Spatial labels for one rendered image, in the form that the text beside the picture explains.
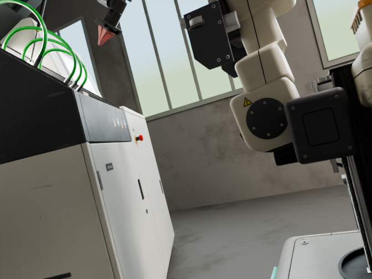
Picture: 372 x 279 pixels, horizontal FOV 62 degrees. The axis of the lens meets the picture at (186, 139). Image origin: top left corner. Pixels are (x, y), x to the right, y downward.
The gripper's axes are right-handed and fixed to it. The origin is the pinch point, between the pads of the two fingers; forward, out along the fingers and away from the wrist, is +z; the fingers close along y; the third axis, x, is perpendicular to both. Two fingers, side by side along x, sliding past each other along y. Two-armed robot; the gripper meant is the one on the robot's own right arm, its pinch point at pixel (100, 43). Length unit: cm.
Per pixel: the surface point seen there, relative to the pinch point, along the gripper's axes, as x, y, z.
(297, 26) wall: -188, -46, -88
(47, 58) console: -18.4, 36.0, 23.2
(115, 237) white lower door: 35, -58, 44
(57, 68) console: -19.8, 29.0, 25.2
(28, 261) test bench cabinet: 47, -42, 60
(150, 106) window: -204, 45, 52
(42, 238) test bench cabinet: 45, -42, 53
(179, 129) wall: -203, 3, 55
